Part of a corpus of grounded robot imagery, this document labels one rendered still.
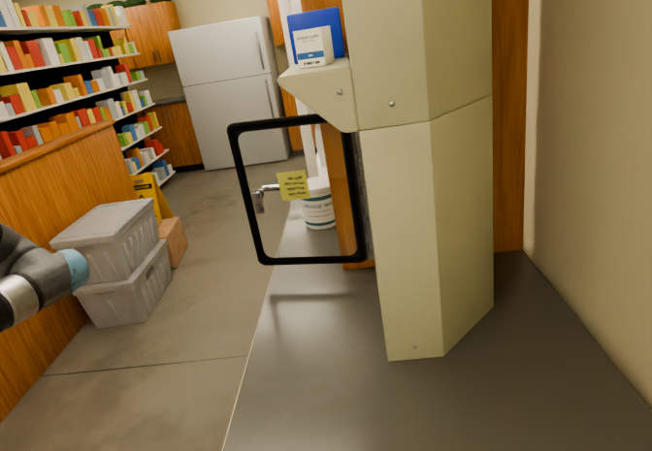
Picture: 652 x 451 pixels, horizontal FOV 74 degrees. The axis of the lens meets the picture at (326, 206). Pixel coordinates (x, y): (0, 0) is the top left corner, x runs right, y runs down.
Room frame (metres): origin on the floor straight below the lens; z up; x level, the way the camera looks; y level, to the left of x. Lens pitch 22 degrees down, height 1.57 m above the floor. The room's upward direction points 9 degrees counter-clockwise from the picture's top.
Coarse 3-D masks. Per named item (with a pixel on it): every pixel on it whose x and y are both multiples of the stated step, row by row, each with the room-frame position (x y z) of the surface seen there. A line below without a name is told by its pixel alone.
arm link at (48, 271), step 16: (32, 256) 0.67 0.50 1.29; (48, 256) 0.68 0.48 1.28; (64, 256) 0.69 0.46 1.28; (80, 256) 0.71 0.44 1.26; (16, 272) 0.63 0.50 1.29; (32, 272) 0.64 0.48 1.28; (48, 272) 0.65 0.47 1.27; (64, 272) 0.66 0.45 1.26; (80, 272) 0.69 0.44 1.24; (48, 288) 0.63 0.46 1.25; (64, 288) 0.65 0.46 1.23; (48, 304) 0.63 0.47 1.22
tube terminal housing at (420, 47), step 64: (384, 0) 0.67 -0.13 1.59; (448, 0) 0.71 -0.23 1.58; (384, 64) 0.67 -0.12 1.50; (448, 64) 0.71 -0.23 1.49; (384, 128) 0.67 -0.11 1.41; (448, 128) 0.70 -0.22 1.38; (384, 192) 0.68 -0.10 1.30; (448, 192) 0.70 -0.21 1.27; (384, 256) 0.68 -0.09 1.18; (448, 256) 0.69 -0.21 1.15; (384, 320) 0.68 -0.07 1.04; (448, 320) 0.68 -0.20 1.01
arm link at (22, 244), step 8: (0, 224) 0.67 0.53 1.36; (8, 232) 0.68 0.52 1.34; (8, 240) 0.67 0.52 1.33; (16, 240) 0.69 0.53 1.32; (24, 240) 0.71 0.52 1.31; (0, 248) 0.65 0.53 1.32; (8, 248) 0.67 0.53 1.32; (16, 248) 0.68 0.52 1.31; (24, 248) 0.68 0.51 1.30; (32, 248) 0.69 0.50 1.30; (0, 256) 0.66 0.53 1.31; (8, 256) 0.67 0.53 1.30; (16, 256) 0.67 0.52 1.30; (0, 264) 0.66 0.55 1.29; (8, 264) 0.66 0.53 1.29; (0, 272) 0.66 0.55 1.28; (8, 272) 0.65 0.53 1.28
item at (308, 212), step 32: (288, 128) 1.03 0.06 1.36; (320, 128) 1.01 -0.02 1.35; (256, 160) 1.05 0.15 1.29; (288, 160) 1.03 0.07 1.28; (320, 160) 1.01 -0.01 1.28; (288, 192) 1.03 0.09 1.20; (320, 192) 1.01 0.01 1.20; (288, 224) 1.04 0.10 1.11; (320, 224) 1.02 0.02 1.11; (352, 224) 0.99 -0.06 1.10; (288, 256) 1.04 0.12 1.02
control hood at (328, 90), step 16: (336, 64) 0.75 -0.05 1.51; (288, 80) 0.69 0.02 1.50; (304, 80) 0.69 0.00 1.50; (320, 80) 0.68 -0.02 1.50; (336, 80) 0.68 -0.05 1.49; (352, 80) 0.68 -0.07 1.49; (304, 96) 0.69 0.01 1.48; (320, 96) 0.68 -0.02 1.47; (336, 96) 0.68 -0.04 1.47; (352, 96) 0.68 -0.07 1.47; (320, 112) 0.68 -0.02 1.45; (336, 112) 0.68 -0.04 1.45; (352, 112) 0.68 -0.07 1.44; (352, 128) 0.68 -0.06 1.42
